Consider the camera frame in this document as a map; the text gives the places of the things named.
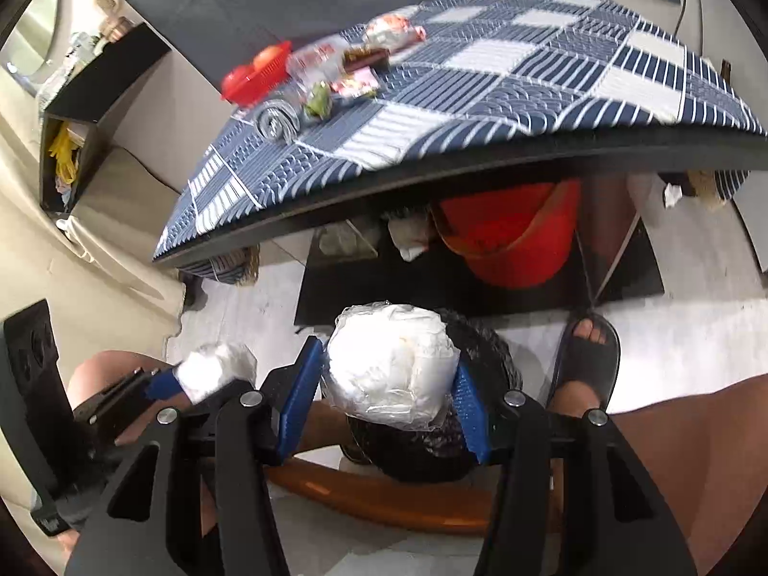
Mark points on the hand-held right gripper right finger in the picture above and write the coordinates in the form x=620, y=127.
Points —
x=471, y=414

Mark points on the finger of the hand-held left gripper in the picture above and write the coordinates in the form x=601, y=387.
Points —
x=120, y=399

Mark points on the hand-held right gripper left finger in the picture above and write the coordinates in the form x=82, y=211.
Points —
x=300, y=396

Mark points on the black trash bag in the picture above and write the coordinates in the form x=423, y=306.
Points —
x=414, y=456

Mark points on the small plastic-wrapped white tissue wad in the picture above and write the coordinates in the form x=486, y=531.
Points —
x=216, y=366

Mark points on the large plastic-wrapped white tissue wad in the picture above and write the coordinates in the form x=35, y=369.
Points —
x=390, y=366

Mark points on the pink white snack wrapper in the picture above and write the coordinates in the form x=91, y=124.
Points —
x=357, y=84

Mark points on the dark brown snack wrapper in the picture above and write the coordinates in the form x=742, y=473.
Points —
x=366, y=57

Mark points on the orange white snack bag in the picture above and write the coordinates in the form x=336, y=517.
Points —
x=393, y=30

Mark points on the brown wooden stool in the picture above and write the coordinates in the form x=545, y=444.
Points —
x=384, y=498

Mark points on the black right slipper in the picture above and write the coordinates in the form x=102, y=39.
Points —
x=591, y=366

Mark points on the black coffee table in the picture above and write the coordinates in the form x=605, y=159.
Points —
x=420, y=294

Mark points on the clear plastic container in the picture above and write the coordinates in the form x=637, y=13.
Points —
x=348, y=240

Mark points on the red plastic bucket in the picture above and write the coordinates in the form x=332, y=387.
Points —
x=510, y=240

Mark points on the white cloth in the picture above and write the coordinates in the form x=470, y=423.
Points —
x=411, y=237

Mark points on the yellow plastic bag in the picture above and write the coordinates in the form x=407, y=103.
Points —
x=62, y=153

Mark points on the person's right leg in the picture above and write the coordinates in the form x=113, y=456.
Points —
x=690, y=450

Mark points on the green snack wrapper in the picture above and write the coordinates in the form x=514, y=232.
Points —
x=318, y=102

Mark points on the crumpled white tissue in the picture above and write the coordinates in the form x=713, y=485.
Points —
x=673, y=195

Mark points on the black side shelf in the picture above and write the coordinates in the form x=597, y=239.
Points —
x=114, y=60

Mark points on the red plastic basket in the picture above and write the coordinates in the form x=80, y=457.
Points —
x=252, y=75

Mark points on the blue white checkered tablecloth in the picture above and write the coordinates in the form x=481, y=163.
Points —
x=480, y=72

